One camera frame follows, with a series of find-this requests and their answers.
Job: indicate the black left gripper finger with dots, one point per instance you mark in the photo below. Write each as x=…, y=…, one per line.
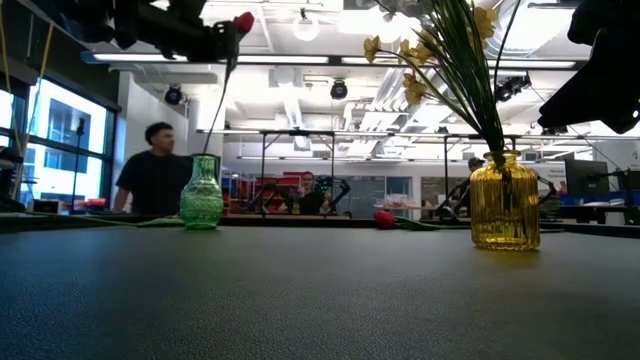
x=227, y=40

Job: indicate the red artificial tulip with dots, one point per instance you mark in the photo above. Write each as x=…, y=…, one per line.
x=244, y=22
x=155, y=222
x=385, y=219

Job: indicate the yellow artificial flower bunch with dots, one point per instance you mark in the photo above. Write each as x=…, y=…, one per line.
x=414, y=89

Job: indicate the white artificial flower bunch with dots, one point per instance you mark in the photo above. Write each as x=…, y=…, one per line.
x=410, y=7

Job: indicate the black background robot arm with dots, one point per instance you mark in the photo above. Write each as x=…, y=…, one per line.
x=341, y=192
x=450, y=205
x=267, y=197

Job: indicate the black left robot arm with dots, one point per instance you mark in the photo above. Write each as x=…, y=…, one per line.
x=85, y=15

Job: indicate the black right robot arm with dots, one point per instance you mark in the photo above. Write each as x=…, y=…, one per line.
x=607, y=20

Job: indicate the yellow glass vase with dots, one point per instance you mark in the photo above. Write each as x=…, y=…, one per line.
x=505, y=210

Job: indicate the green glass vase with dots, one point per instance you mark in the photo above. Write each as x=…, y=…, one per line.
x=201, y=200

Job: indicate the long ceiling light strip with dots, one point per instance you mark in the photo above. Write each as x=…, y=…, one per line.
x=280, y=59

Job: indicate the round ceiling lamp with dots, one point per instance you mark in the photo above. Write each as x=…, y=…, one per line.
x=306, y=29

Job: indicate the black background monitor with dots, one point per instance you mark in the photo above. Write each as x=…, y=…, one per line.
x=586, y=177

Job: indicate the person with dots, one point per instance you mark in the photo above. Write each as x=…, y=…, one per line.
x=309, y=200
x=155, y=180
x=474, y=165

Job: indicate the black microphone stand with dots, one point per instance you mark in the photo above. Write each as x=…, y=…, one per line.
x=78, y=150

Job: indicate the red storage bins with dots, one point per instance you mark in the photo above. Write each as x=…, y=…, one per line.
x=275, y=181

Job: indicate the black table mat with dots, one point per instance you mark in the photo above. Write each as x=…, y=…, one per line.
x=320, y=300

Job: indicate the black ceiling camera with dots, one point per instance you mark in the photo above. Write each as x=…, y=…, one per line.
x=173, y=95
x=511, y=87
x=339, y=90

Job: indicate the black background frame stand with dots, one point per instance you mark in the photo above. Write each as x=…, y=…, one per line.
x=263, y=165

